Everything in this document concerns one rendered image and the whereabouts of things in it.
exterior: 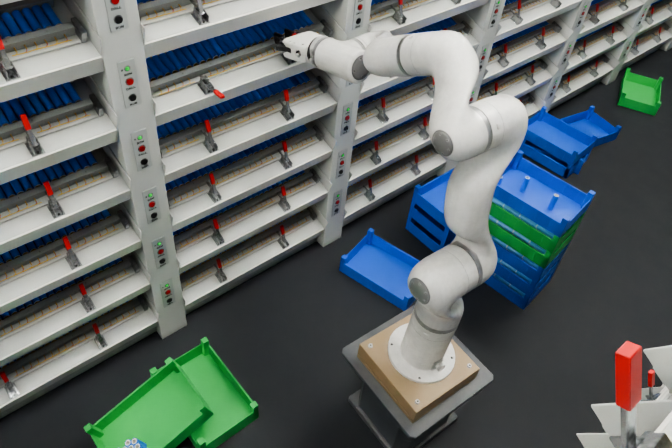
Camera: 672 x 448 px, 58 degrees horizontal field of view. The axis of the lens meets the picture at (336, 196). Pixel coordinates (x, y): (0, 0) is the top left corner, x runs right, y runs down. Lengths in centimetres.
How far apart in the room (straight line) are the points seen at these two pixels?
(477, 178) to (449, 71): 23
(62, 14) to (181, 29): 25
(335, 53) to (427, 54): 33
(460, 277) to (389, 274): 95
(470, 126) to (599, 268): 159
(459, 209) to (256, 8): 71
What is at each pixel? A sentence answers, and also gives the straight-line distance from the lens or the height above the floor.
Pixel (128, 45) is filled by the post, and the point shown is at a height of 109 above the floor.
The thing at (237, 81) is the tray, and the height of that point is 89.
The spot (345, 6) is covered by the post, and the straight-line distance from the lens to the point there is 177.
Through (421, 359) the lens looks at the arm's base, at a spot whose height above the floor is 40.
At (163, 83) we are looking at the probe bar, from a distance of 158.
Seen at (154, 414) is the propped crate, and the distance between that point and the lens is 197.
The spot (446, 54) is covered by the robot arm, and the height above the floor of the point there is 120.
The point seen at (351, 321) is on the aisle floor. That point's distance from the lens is 219.
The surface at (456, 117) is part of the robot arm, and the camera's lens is 115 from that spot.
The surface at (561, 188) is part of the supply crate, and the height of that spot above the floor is 42.
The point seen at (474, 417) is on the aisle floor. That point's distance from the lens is 209.
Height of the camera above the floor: 179
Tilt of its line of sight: 44 degrees down
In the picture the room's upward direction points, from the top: 6 degrees clockwise
